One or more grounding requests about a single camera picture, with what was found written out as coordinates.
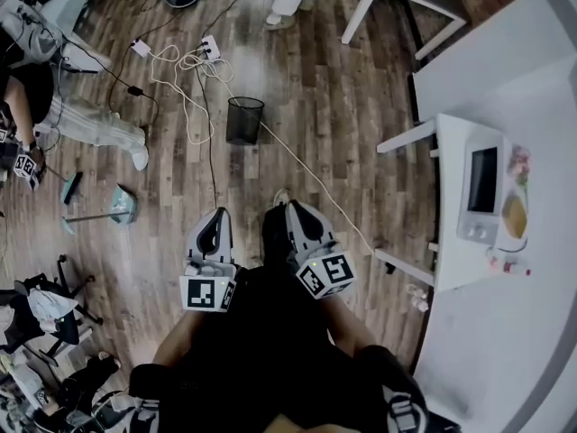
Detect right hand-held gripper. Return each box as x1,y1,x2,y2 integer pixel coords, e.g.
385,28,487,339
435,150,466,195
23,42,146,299
283,198,358,300

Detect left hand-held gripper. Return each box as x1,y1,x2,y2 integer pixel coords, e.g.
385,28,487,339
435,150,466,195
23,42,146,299
179,206,238,313

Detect black mesh wastebasket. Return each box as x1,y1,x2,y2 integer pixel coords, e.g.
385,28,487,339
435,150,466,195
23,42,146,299
224,96,266,147

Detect person's left forearm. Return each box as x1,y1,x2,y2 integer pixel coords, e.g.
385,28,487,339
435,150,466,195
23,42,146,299
151,308,213,370

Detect person's right forearm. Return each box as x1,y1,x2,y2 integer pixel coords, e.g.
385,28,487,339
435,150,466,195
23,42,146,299
323,294,378,361

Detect person's black trouser leg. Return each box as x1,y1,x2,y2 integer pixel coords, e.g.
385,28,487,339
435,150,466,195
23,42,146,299
260,204,297,272

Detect teal dustpan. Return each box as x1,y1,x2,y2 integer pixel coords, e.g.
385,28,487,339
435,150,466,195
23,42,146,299
61,183,139,236

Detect pink white slippers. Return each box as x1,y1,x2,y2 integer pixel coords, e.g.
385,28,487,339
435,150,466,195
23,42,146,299
404,281,430,314

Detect person's black shirt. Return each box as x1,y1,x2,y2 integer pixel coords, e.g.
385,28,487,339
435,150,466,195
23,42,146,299
128,263,461,433

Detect teal hand brush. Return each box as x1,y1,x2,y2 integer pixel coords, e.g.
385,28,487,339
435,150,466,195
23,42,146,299
60,170,85,206

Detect small white table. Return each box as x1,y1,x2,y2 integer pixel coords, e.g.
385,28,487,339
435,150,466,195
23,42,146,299
373,112,536,293

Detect white microwave oven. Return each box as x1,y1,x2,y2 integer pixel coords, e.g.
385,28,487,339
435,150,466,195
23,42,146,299
455,134,514,244

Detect black office chair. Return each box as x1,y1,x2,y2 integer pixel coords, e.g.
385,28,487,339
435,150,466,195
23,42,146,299
0,253,105,369

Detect white cloth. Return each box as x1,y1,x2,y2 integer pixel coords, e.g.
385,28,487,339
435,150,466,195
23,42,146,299
26,286,80,334

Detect plate of yellow food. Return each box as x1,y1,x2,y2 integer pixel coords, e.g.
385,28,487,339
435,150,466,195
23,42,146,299
499,189,530,242

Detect pink flower bunch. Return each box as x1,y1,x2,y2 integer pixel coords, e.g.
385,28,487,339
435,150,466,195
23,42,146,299
506,144,532,190

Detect grey hooded jacket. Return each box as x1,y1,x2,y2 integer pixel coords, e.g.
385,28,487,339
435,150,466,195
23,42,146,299
0,5,65,66

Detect long white cable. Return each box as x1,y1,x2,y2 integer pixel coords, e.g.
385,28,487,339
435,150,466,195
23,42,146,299
211,56,376,256

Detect black cable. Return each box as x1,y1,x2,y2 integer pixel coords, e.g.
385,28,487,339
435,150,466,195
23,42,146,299
192,56,219,210

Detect looped white cable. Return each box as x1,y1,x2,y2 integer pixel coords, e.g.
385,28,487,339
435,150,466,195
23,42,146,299
149,44,236,147

